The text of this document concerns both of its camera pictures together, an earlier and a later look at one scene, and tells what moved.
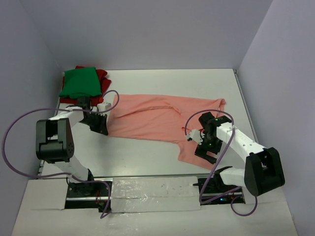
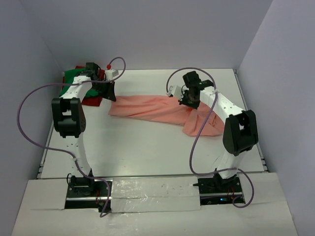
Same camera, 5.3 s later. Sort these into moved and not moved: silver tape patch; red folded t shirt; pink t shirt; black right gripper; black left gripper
Moved: black right gripper; pink t shirt; black left gripper
Not moved: silver tape patch; red folded t shirt
